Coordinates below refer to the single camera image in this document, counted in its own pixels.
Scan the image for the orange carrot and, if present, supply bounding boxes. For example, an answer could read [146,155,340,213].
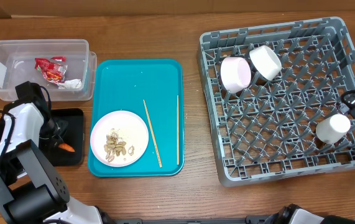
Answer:
[58,143,75,152]

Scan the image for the white round plate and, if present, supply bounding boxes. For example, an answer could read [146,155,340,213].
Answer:
[90,111,149,167]

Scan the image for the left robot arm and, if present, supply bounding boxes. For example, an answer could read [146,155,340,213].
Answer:
[0,82,114,223]

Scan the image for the white bowl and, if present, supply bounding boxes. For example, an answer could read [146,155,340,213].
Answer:
[249,45,282,81]
[220,57,251,93]

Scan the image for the teal serving tray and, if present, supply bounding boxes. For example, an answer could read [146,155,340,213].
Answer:
[88,59,184,177]

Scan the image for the peanut pile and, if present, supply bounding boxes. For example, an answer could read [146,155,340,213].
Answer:
[104,129,135,163]

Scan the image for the white cup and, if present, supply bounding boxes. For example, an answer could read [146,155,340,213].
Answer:
[316,114,351,144]

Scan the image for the red snack wrapper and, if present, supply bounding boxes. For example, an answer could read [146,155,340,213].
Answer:
[35,56,82,89]

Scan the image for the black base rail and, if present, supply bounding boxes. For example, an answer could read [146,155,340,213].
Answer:
[114,215,274,224]

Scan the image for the wooden chopstick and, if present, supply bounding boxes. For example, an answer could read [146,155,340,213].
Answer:
[143,99,163,168]

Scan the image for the clear plastic bin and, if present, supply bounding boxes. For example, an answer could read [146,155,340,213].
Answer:
[0,39,97,101]

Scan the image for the black plastic tray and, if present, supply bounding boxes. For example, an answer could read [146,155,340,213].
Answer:
[0,103,84,167]

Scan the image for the grey dishwasher rack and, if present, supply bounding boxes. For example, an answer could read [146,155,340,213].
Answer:
[198,17,355,187]

